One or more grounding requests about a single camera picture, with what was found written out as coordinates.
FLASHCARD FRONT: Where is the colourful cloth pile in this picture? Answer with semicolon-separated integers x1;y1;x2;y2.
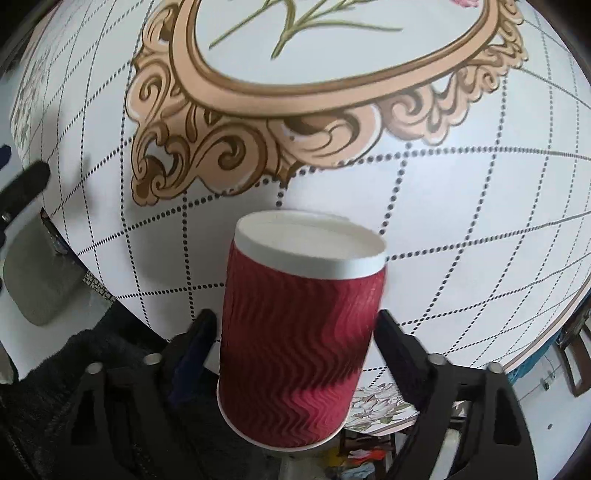
338;430;399;480

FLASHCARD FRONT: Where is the dark fleece garment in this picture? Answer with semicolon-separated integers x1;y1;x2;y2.
0;310;282;480

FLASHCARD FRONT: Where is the grey rounded seat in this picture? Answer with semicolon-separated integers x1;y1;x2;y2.
2;215;87;326

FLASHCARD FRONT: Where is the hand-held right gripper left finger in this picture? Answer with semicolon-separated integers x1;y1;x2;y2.
65;308;219;480

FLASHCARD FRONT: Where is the red ripple paper cup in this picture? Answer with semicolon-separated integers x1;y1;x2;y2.
215;210;388;451

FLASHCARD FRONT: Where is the wooden chair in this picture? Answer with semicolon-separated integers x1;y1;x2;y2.
555;313;591;398

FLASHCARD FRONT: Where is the white printed tablecloth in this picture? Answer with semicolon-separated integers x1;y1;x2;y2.
9;0;591;437

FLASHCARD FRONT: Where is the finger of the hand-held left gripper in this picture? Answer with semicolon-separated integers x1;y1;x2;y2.
0;160;52;223

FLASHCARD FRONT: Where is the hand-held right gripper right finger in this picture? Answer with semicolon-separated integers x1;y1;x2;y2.
373;308;539;480

